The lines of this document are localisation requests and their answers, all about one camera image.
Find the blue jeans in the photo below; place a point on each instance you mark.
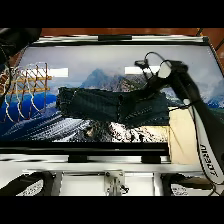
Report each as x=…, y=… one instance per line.
x=90, y=103

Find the beige garment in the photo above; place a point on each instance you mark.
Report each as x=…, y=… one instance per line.
x=181, y=140

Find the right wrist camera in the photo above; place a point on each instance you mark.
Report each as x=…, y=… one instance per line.
x=141, y=64

